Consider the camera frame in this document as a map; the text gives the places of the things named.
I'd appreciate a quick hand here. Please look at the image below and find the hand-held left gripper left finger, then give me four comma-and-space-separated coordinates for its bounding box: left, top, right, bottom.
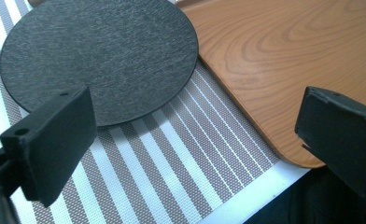
0, 86, 98, 208

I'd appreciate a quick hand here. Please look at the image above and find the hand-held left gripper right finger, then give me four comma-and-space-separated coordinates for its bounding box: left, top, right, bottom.
294, 86, 366, 200

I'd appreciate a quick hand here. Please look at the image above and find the wooden tray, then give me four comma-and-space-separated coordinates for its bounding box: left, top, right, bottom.
175, 0, 366, 169

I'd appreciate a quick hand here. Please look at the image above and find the round dark grey felt mat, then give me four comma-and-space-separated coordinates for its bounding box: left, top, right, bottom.
0, 0, 200, 128

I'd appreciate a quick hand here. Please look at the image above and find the striped woven placemat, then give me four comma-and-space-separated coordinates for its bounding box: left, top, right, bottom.
0, 0, 311, 224

